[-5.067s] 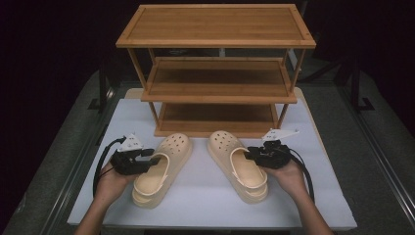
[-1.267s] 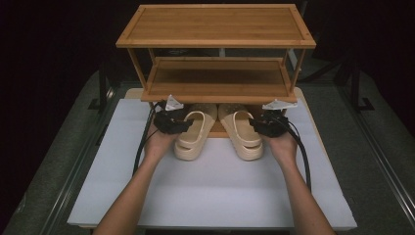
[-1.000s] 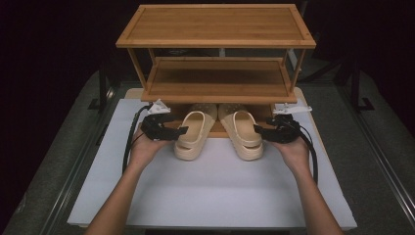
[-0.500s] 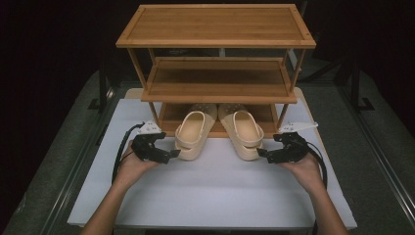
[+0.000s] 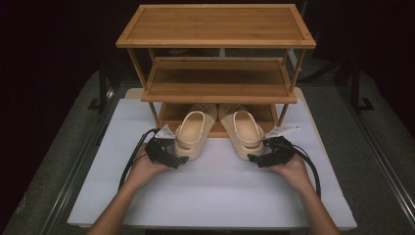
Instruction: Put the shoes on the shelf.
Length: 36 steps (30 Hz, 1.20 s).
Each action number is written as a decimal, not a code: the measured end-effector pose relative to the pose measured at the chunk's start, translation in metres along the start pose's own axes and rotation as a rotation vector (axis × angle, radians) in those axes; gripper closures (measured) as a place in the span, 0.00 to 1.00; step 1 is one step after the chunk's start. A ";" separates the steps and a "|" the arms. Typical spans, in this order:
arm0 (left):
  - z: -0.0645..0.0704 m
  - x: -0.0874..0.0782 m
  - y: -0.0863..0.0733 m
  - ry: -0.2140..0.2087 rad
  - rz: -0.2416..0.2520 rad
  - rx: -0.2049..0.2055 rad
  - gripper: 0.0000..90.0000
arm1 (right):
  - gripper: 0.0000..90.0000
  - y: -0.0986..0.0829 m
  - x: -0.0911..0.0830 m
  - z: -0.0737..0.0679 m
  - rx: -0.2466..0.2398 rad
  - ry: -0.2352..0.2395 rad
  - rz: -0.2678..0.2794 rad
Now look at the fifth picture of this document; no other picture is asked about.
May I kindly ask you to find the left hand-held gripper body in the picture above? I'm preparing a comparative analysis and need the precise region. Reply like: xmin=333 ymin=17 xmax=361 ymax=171
xmin=144 ymin=123 xmax=180 ymax=168

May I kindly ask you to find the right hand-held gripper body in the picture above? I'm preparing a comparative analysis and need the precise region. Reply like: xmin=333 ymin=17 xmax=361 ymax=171
xmin=258 ymin=124 xmax=301 ymax=168

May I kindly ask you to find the cream clog shoe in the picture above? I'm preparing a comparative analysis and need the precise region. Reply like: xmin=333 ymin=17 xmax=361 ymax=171
xmin=217 ymin=103 xmax=266 ymax=162
xmin=171 ymin=103 xmax=218 ymax=162

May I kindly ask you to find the wooden three-tier shoe rack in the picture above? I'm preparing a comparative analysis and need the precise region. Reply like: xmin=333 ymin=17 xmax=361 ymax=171
xmin=115 ymin=3 xmax=317 ymax=140

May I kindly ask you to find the person's left hand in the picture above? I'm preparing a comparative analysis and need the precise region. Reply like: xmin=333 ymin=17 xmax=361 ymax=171
xmin=124 ymin=142 xmax=171 ymax=191

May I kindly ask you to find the person's right hand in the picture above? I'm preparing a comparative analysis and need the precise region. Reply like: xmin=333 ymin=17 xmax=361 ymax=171
xmin=266 ymin=152 xmax=311 ymax=194

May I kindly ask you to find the white table sheet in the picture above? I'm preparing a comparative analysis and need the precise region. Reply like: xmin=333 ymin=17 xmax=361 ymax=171
xmin=67 ymin=97 xmax=358 ymax=230

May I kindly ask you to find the black metal stand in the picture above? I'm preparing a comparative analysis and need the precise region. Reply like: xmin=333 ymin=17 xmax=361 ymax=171
xmin=349 ymin=57 xmax=377 ymax=115
xmin=86 ymin=60 xmax=112 ymax=115

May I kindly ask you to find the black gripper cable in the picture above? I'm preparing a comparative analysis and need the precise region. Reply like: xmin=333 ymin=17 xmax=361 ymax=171
xmin=291 ymin=144 xmax=323 ymax=201
xmin=117 ymin=127 xmax=161 ymax=191

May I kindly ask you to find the metal floor rail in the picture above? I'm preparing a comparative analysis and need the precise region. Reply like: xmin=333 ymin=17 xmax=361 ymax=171
xmin=335 ymin=83 xmax=415 ymax=226
xmin=39 ymin=83 xmax=124 ymax=235

